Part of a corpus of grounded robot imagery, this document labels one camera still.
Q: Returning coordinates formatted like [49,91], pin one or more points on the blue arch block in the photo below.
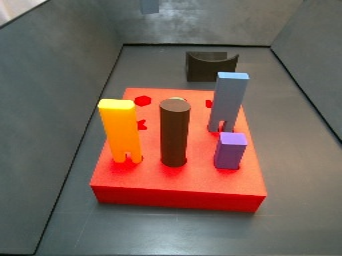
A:
[148,6]

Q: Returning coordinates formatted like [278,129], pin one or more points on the red foam shape board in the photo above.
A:
[195,185]

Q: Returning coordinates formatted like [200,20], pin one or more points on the brown cylinder peg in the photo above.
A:
[173,131]

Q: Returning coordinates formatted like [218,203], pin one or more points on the green cylinder peg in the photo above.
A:
[176,98]

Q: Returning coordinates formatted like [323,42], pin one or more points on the yellow notched block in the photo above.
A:
[117,115]

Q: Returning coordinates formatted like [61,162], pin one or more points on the purple square block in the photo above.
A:
[230,150]

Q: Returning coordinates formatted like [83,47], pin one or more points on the light blue notched block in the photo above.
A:
[231,84]

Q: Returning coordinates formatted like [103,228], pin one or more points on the black curved stand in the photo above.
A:
[203,65]

